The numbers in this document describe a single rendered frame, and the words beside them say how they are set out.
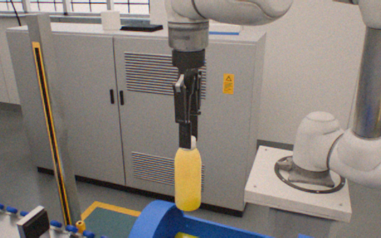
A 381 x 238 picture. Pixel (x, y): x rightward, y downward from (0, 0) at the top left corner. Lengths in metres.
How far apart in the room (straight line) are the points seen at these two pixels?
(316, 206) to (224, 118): 1.27
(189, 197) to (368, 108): 0.64
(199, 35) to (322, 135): 0.76
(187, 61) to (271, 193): 0.76
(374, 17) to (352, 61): 2.51
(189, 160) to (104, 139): 2.19
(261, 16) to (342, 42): 2.96
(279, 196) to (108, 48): 1.81
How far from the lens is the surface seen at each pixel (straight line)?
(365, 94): 1.15
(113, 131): 2.88
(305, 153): 1.37
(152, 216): 0.90
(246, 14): 0.56
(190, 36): 0.70
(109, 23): 2.83
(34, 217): 1.25
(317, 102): 3.64
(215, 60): 2.31
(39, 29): 1.33
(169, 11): 0.71
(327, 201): 1.36
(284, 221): 1.48
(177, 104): 0.73
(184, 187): 0.85
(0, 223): 1.54
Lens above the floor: 1.80
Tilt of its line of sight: 23 degrees down
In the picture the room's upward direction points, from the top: straight up
